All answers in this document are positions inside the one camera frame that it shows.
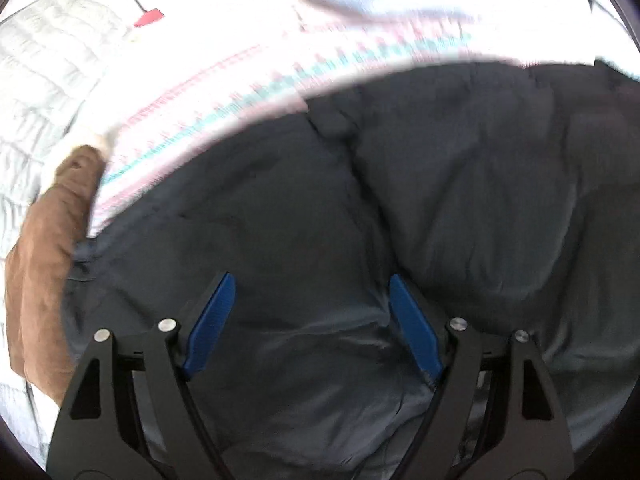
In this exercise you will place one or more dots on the small red object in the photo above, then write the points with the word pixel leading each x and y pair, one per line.
pixel 148 17

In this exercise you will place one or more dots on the printed patterned blanket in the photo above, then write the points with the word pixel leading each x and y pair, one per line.
pixel 225 90

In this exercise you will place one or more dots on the grey quilted headboard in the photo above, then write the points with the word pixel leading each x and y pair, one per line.
pixel 45 60

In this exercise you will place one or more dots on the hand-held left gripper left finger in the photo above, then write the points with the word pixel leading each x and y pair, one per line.
pixel 207 330

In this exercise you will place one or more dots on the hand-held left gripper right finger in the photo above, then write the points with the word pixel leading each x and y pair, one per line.
pixel 415 325

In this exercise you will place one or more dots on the folded brown cloth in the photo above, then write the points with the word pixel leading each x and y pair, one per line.
pixel 45 260

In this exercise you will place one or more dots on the white bed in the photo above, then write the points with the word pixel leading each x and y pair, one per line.
pixel 250 20

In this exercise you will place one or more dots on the black quilted jacket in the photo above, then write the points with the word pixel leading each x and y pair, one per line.
pixel 400 210

